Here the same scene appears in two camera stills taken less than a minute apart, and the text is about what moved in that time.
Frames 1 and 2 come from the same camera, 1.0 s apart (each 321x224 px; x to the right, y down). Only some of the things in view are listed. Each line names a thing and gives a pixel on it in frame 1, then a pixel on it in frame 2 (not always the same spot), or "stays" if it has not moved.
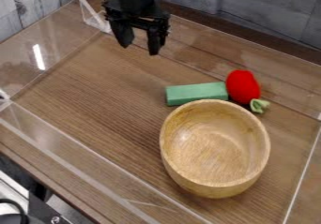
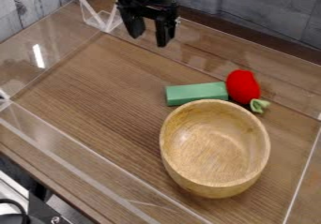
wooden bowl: x=215 y=146 stays
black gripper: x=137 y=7 → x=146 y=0
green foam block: x=180 y=95 stays
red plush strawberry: x=244 y=89 stays
